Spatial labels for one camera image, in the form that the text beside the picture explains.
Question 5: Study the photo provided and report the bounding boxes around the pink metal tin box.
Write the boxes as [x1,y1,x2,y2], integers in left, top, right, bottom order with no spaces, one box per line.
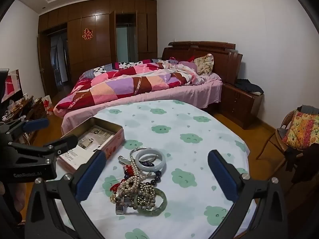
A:
[57,117,125,172]

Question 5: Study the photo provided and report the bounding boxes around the wicker chair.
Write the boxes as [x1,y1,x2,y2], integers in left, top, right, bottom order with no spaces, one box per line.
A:
[256,106,319,180]

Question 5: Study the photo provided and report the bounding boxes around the silver bangle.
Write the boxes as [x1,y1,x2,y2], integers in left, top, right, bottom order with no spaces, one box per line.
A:
[129,147,158,165]

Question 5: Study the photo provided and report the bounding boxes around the grey bead bracelet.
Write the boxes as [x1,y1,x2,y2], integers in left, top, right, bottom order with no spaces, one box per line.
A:
[130,194,160,211]

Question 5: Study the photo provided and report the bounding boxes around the dark clothes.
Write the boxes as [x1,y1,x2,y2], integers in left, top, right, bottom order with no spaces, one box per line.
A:
[234,78,264,95]

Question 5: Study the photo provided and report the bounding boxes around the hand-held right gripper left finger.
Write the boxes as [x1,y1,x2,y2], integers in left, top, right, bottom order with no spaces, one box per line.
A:
[24,151,107,239]

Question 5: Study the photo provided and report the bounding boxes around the patchwork quilt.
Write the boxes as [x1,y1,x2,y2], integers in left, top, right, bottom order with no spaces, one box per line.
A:
[53,58,207,112]

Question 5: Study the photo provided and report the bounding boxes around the floral pillow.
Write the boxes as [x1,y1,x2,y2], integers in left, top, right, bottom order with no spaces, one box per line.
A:
[193,53,215,75]

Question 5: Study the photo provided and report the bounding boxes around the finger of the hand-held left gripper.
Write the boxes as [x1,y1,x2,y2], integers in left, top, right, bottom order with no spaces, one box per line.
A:
[7,134,78,160]
[0,118,49,141]

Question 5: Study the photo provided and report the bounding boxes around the grey cloth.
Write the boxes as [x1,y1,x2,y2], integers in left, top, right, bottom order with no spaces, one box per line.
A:
[296,105,319,115]

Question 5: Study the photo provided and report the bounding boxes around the brown wooden wardrobe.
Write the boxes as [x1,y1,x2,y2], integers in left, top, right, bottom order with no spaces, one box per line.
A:
[37,0,158,94]

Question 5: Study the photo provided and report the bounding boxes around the green jade bangle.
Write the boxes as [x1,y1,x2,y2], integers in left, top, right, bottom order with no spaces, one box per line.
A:
[135,188,168,215]

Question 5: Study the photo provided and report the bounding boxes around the red knot coin charm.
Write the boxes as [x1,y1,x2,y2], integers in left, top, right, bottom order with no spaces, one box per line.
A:
[110,182,125,202]

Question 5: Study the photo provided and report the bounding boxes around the dark garment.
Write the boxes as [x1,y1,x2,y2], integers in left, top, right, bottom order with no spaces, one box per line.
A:
[284,144,319,185]

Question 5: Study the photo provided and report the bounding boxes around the gold bead necklace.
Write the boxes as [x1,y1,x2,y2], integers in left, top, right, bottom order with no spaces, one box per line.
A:
[136,182,157,205]

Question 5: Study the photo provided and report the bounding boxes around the person's left hand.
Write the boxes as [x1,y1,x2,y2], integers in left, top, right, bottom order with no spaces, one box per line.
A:
[0,180,27,223]

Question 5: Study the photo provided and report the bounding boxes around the pale jade bangle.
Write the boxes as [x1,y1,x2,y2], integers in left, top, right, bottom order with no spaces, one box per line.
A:
[135,148,166,172]

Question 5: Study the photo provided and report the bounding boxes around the cluttered wooden cabinet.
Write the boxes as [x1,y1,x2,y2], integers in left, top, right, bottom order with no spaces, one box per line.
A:
[0,96,48,145]

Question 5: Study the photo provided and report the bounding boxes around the dark blue bead bracelet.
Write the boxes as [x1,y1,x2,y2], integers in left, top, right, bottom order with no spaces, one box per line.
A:
[125,162,163,187]

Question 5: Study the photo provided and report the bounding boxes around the pink bed sheet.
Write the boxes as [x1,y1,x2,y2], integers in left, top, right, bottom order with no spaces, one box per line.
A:
[54,72,223,135]

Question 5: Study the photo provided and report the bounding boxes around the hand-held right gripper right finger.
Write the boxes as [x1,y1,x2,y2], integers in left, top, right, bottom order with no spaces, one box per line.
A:
[208,150,291,239]

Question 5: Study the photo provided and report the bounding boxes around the pink pillow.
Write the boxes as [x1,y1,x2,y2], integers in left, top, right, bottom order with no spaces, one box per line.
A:
[178,60,198,74]

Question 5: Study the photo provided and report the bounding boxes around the printed paper sheet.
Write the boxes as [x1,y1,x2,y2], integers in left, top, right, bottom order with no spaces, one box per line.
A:
[60,126,117,170]

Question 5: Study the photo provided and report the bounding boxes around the colourful patterned cushion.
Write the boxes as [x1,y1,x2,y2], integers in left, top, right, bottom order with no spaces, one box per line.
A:
[284,110,319,151]

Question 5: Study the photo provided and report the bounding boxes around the wooden nightstand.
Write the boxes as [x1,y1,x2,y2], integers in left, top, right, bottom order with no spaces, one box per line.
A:
[221,82,264,130]

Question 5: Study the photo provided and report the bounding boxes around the metal tag bead keychain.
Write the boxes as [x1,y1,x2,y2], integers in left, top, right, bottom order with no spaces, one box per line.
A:
[118,155,134,173]

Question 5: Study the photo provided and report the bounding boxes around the white and red shopping bag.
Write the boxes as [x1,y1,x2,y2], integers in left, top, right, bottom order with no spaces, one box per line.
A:
[41,95,53,115]

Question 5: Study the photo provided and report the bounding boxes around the pearl necklace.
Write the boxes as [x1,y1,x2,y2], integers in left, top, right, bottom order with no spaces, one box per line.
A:
[120,159,150,197]

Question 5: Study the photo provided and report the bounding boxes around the wooden bed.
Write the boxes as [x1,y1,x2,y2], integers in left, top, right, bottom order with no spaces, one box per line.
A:
[53,41,243,135]

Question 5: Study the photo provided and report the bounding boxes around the silver wristwatch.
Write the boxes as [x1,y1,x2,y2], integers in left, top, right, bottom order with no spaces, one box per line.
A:
[111,189,132,215]

